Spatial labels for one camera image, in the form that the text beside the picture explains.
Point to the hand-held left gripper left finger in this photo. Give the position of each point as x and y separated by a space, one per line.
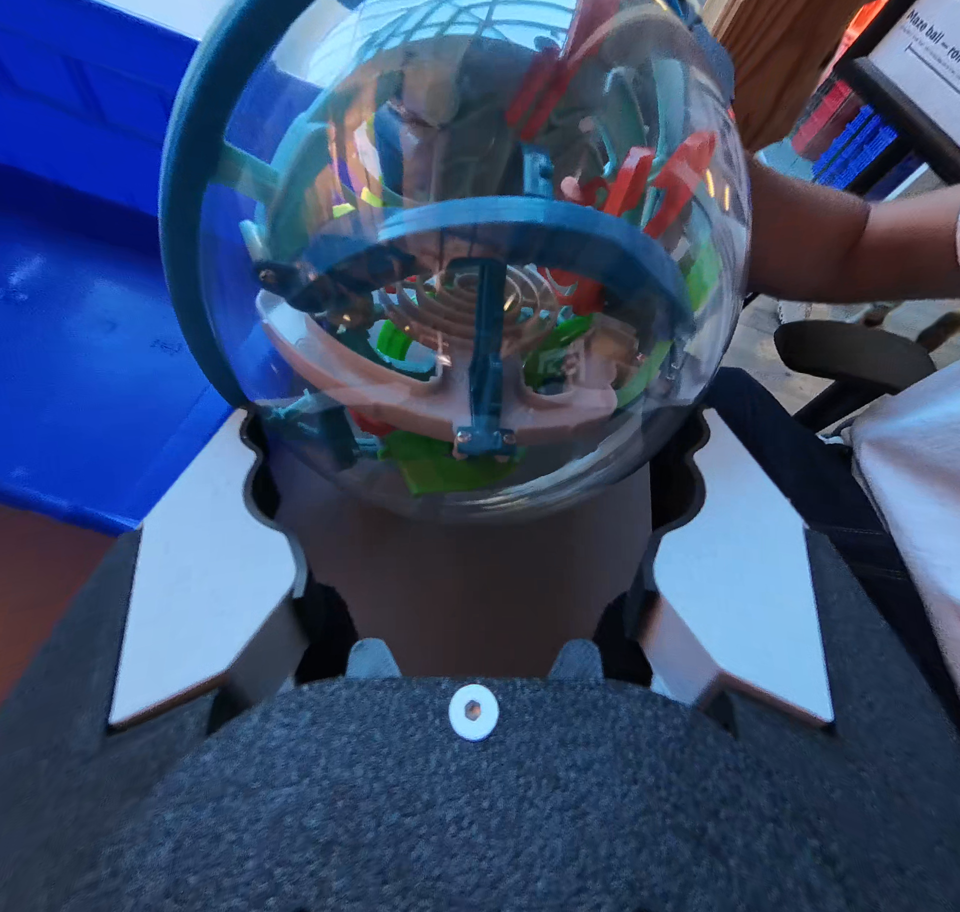
202 597

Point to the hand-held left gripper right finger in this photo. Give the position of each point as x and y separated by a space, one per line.
739 597

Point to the clear plastic maze ball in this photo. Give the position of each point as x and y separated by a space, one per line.
457 229

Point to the person's right forearm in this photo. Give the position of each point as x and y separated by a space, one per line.
840 244

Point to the black chair armrest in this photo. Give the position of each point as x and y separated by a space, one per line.
855 361

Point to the blue plastic bin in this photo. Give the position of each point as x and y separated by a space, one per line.
82 289

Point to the black framed task sign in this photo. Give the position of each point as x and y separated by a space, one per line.
922 34

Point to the wooden post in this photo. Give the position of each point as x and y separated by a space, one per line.
795 34

